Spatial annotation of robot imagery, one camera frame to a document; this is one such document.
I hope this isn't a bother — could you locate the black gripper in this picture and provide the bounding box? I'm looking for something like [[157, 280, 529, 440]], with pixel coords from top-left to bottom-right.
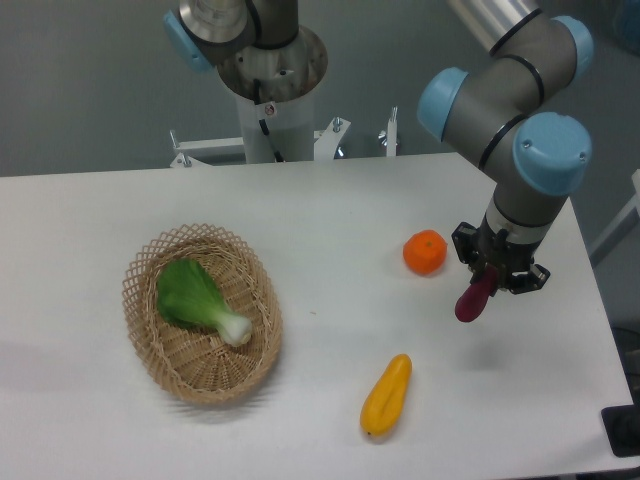
[[451, 221, 550, 294]]

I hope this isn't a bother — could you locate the purple sweet potato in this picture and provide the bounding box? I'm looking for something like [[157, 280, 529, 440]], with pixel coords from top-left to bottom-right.
[[454, 266, 498, 323]]

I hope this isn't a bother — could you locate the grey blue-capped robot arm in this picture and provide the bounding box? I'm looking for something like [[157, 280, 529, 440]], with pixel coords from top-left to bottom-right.
[[163, 1, 593, 295]]

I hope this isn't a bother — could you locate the orange tangerine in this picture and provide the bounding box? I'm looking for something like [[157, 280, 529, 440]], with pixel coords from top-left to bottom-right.
[[402, 230, 448, 276]]

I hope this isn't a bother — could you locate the yellow papaya fruit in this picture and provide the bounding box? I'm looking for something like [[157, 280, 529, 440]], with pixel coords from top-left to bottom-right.
[[359, 353, 413, 439]]

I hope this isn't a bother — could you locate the black device at table edge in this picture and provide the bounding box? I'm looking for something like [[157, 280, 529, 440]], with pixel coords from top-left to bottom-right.
[[601, 405, 639, 458]]

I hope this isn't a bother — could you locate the green bok choy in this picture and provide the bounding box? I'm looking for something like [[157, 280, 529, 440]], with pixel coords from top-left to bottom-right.
[[156, 258, 253, 347]]

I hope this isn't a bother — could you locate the woven wicker basket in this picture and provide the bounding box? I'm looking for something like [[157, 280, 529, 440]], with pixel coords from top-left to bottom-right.
[[123, 224, 283, 405]]

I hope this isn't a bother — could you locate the white frame at right edge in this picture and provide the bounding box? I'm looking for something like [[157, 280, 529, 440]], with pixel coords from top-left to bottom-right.
[[588, 170, 639, 268]]

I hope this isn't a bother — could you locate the white metal mounting frame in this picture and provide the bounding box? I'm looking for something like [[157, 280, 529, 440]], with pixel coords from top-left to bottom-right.
[[168, 105, 401, 168]]

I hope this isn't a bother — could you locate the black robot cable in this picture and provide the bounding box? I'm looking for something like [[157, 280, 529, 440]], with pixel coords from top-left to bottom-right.
[[251, 78, 285, 164]]

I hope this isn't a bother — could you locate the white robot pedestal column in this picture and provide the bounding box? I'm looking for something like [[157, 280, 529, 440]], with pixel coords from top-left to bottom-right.
[[217, 26, 328, 140]]

